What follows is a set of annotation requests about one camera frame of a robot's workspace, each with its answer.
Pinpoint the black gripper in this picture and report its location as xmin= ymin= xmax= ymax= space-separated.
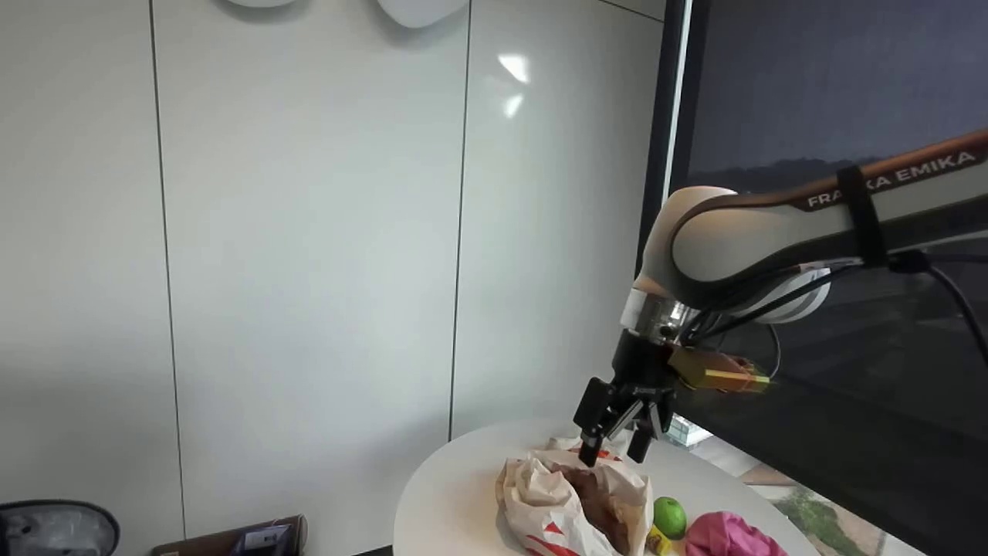
xmin=574 ymin=334 xmax=680 ymax=468

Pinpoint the white red plastic bag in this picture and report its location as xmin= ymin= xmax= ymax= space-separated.
xmin=493 ymin=444 xmax=653 ymax=556

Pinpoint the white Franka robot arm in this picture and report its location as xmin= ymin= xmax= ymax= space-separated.
xmin=574 ymin=129 xmax=988 ymax=463

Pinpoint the green round fruit toy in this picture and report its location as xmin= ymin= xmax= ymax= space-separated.
xmin=655 ymin=497 xmax=689 ymax=542

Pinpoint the pink crumpled cloth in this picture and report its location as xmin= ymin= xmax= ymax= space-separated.
xmin=684 ymin=512 xmax=788 ymax=556

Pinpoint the dark framed board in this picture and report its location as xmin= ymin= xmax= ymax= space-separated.
xmin=151 ymin=516 xmax=305 ymax=556

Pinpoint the dark round bin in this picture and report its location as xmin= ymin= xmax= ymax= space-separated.
xmin=0 ymin=500 xmax=120 ymax=556

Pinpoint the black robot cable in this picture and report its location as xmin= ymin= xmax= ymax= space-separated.
xmin=889 ymin=249 xmax=988 ymax=364

